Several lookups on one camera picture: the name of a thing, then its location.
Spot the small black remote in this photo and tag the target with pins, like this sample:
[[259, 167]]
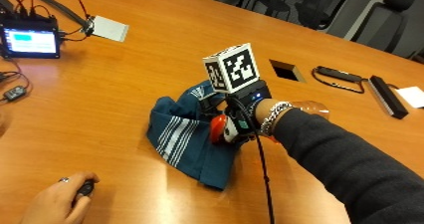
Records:
[[85, 188]]

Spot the black wrist tracker box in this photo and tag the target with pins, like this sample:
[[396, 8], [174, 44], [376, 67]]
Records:
[[252, 94]]

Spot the white marker cube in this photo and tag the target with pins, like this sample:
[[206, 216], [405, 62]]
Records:
[[234, 66]]

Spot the blue striped cloth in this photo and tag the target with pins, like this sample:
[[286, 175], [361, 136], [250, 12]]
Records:
[[185, 141]]

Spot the grey flat plate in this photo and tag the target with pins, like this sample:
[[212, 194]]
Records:
[[109, 28]]

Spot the black office chair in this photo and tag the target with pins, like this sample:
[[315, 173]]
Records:
[[287, 1]]

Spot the long black bar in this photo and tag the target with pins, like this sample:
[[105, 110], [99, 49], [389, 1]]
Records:
[[388, 96]]

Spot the small black screen device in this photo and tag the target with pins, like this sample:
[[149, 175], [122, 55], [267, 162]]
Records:
[[30, 40]]

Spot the white paper sheet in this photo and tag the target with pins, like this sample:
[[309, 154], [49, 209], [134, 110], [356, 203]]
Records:
[[410, 96]]

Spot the grey office chair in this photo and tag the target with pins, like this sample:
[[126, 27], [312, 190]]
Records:
[[385, 16]]

